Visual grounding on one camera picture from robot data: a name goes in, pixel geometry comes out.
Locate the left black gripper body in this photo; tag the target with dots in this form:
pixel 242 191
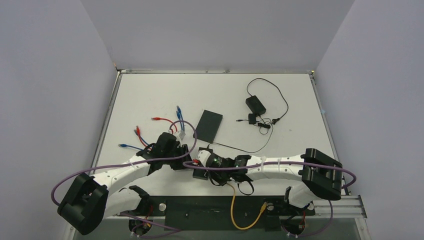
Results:
pixel 177 164

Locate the black network switch small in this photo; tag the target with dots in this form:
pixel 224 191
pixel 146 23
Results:
pixel 200 174

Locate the black power adapter with cord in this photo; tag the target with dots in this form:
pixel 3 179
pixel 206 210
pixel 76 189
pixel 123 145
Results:
pixel 256 107

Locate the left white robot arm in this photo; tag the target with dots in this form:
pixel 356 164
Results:
pixel 92 198

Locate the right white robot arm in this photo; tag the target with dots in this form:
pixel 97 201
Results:
pixel 313 173

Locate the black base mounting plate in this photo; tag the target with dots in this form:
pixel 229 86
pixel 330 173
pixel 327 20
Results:
pixel 213 213

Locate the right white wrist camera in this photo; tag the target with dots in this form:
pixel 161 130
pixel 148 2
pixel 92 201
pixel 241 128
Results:
pixel 202 156

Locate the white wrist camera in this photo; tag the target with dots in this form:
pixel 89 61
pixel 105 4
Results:
pixel 202 156
pixel 180 135

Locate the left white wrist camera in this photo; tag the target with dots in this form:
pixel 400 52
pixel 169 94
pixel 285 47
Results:
pixel 180 135

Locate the black network switch upright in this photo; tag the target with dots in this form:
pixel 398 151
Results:
pixel 208 126

